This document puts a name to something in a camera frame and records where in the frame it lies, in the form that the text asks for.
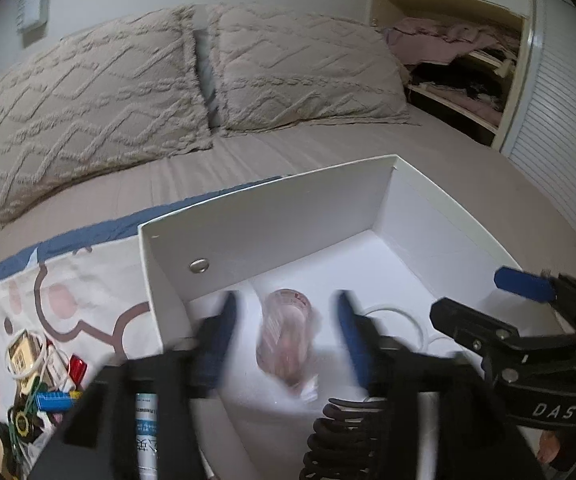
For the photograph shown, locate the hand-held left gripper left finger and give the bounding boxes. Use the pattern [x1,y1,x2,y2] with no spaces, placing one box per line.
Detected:
[28,289,242,480]

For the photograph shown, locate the white cardboard box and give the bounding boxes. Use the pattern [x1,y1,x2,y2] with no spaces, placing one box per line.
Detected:
[136,153,570,480]

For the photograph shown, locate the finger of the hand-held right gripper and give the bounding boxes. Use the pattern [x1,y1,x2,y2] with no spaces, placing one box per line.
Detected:
[428,297,576,357]
[493,265,576,322]

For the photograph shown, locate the white louvered closet door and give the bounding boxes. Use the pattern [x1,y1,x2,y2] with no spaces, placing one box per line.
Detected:
[497,0,576,262]

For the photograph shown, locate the white ring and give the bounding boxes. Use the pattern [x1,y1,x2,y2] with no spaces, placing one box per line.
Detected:
[362,303,432,357]

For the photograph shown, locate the small tan square box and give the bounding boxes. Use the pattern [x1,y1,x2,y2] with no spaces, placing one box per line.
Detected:
[6,329,52,379]

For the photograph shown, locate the person's right hand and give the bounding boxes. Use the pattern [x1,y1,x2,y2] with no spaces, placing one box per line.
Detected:
[537,429,576,467]

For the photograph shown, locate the brown hair claw clip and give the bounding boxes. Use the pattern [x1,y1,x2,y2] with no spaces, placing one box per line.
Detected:
[299,396,389,480]

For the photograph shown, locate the clear cup with pink contents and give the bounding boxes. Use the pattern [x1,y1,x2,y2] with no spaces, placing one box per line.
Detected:
[254,287,315,389]

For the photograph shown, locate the grey pillow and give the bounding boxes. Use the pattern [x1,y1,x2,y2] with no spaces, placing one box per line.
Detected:
[193,27,225,129]

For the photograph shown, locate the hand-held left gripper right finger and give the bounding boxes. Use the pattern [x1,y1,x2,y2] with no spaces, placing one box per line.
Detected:
[335,289,545,480]

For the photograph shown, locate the blue ridged block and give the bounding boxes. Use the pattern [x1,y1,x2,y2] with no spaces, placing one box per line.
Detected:
[34,390,82,414]

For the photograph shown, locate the printed blanket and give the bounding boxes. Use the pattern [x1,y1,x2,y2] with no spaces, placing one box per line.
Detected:
[0,231,165,480]

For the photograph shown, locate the thin white cord loop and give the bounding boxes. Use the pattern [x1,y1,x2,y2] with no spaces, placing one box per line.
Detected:
[6,340,54,380]

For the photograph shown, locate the cream closet shelf unit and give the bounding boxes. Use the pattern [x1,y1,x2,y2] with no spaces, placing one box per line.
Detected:
[369,0,530,149]

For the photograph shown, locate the beige textured pillow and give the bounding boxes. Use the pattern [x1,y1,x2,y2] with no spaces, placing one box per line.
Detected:
[0,4,215,227]
[207,2,412,134]

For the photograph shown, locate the small red box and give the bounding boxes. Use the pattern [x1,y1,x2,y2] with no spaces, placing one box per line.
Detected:
[66,354,89,387]

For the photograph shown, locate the dark clothes pile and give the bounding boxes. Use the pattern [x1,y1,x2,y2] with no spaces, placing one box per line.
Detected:
[407,54,507,107]

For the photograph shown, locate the bed with beige sheet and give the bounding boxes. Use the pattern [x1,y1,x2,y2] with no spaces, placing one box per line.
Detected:
[0,104,576,282]

